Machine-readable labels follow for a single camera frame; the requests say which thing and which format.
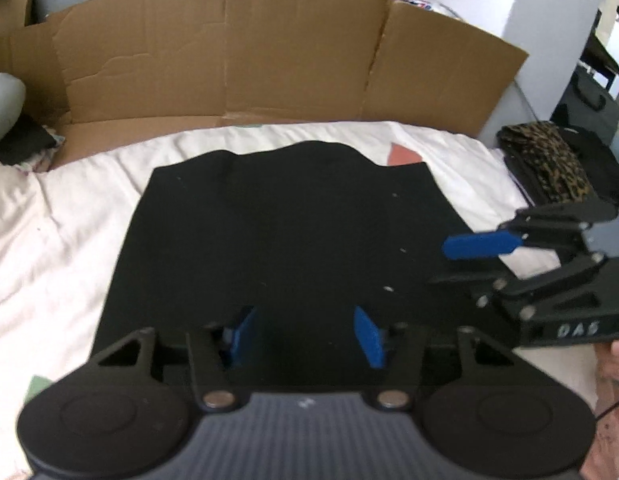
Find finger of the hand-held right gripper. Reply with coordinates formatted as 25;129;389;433
442;197;619;262
429;252;607;318

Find person's right hand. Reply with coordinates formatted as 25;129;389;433
595;337;619;386

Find black drawstring pants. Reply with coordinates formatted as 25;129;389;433
92;141;495;396

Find dark cloth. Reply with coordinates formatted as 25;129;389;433
0;115;60;166

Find white refill pouch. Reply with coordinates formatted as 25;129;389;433
399;0;465;18

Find person's right forearm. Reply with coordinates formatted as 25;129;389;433
584;385;619;480

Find bear print bedsheet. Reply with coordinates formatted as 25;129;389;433
0;120;605;476

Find thin black cable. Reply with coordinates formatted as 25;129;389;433
592;392;619;418

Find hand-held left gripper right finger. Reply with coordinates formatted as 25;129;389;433
353;306;521;410

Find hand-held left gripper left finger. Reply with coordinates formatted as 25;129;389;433
89;306;260;410

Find folded-out cardboard sheet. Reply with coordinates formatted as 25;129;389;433
0;0;530;171

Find grey neck pillow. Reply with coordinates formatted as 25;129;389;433
0;72;27;151

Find black desk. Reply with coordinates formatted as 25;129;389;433
579;10;619;78

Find dark grey suitcase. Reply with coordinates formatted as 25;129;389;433
552;65;619;146

